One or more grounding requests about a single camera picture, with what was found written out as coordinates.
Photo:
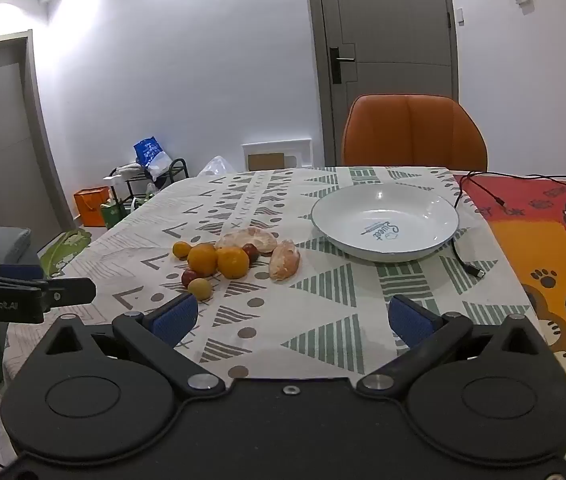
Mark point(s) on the bread loaf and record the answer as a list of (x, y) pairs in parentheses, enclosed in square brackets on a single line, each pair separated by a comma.
[(246, 239)]

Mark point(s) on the red cherry tomato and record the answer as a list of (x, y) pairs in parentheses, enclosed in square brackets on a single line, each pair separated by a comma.
[(250, 251), (189, 276)]

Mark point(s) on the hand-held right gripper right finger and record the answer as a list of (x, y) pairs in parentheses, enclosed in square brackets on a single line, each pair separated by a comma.
[(410, 322)]

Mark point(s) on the blue and white bag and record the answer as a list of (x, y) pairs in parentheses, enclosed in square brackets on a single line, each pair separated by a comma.
[(150, 152)]

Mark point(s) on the green leaf printed cloth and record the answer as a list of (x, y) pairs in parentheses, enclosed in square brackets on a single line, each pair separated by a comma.
[(65, 250)]

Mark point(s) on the small white wall switch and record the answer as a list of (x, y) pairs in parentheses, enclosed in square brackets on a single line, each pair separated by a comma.
[(460, 16)]

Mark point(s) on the white plate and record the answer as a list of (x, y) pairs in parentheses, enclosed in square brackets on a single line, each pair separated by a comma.
[(385, 220)]

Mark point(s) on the cardboard sheet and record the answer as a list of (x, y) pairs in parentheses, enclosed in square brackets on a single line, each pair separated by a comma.
[(265, 161)]

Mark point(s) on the orange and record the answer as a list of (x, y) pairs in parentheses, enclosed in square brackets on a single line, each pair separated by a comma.
[(233, 262), (202, 259)]

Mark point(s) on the green bag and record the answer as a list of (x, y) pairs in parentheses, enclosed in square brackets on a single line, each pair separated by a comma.
[(112, 215)]

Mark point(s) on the orange cartoon mat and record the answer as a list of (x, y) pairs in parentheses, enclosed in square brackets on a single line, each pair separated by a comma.
[(538, 240)]

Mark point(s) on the grey side door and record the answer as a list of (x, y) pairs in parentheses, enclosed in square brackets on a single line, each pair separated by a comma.
[(3, 135)]

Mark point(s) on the orange chair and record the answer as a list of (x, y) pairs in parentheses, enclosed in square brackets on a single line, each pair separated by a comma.
[(413, 132)]

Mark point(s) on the yellow-green cherry tomato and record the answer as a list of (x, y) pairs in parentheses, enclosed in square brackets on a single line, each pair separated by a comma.
[(199, 288)]

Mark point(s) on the small orange cherry tomato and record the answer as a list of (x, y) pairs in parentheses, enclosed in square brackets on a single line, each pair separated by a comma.
[(181, 249)]

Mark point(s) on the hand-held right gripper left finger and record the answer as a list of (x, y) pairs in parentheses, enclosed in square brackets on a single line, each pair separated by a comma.
[(175, 317)]

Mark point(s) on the bread roll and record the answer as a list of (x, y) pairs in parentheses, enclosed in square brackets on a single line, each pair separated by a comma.
[(284, 259)]

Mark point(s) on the black metal rack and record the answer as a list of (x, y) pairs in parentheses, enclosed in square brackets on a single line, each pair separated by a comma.
[(175, 170)]

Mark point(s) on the orange paper bag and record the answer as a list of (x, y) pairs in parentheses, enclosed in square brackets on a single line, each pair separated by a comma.
[(90, 206)]

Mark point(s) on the patterned tablecloth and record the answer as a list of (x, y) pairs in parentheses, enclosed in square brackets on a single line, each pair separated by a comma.
[(313, 310)]

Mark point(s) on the clear plastic bag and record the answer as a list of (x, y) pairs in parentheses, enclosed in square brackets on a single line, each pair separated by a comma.
[(218, 166)]

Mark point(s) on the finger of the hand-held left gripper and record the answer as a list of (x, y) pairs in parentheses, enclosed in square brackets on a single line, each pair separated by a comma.
[(70, 290), (13, 271)]

